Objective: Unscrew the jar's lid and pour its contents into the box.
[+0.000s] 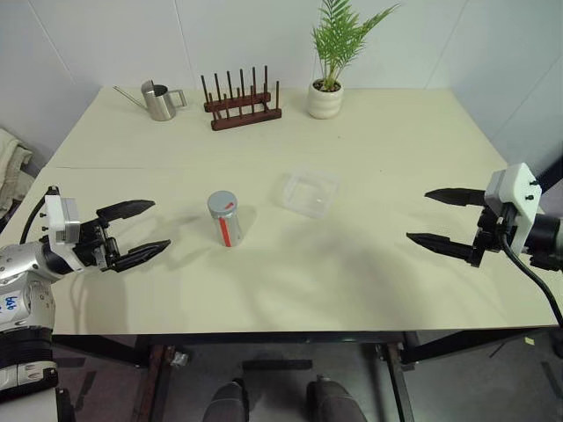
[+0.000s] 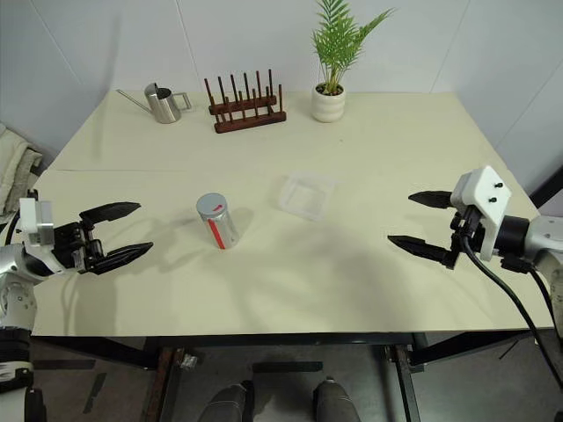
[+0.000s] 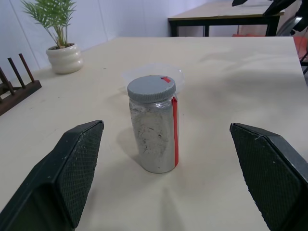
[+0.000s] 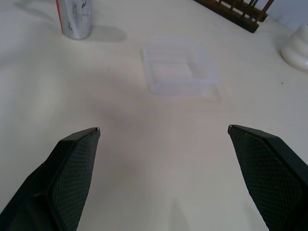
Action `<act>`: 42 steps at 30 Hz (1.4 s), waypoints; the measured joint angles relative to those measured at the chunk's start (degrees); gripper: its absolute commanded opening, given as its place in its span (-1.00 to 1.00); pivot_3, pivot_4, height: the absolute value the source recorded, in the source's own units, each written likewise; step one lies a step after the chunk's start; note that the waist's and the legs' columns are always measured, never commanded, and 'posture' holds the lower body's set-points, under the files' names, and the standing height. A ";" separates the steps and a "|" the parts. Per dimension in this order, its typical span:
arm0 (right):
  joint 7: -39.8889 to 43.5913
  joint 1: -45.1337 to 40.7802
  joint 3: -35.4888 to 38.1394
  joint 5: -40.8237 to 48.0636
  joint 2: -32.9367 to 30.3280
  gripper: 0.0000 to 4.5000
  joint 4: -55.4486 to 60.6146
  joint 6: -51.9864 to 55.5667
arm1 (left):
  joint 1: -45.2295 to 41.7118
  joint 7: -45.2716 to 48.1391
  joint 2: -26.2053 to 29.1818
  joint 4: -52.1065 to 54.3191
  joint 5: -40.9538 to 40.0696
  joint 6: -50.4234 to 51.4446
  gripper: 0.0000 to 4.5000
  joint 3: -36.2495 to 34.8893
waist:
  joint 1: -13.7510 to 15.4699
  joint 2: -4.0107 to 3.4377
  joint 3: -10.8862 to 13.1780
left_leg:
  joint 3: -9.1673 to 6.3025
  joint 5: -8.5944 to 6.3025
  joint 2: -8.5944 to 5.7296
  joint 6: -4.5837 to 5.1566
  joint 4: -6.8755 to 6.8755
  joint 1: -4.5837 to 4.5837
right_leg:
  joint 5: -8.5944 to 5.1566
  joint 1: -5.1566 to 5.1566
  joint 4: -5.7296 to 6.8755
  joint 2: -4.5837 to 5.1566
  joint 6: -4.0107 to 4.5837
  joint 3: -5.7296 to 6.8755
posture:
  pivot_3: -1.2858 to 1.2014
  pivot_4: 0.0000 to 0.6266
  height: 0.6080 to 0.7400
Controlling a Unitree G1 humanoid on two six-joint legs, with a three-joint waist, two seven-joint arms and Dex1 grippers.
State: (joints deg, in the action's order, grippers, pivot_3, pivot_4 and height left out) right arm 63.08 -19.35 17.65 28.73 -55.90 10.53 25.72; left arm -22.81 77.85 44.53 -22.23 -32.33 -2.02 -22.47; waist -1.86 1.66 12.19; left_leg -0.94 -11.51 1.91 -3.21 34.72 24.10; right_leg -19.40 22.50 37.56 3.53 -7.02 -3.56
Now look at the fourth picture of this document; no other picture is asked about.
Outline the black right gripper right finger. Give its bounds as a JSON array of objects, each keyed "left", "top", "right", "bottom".
[{"left": 227, "top": 124, "right": 308, "bottom": 231}]

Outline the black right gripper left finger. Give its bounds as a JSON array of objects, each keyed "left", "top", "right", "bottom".
[{"left": 0, "top": 127, "right": 101, "bottom": 231}]

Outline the dark wooden peg rack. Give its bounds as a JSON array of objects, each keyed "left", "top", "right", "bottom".
[{"left": 193, "top": 0, "right": 275, "bottom": 34}]

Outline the clear plastic container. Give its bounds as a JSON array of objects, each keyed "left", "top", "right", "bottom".
[{"left": 141, "top": 37, "right": 227, "bottom": 103}]

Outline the silver jar with red stripe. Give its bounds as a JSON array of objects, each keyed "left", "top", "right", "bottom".
[{"left": 55, "top": 0, "right": 93, "bottom": 40}]

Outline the cream ribbed ceramic jar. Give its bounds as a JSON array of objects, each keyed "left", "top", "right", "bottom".
[{"left": 281, "top": 23, "right": 308, "bottom": 71}]

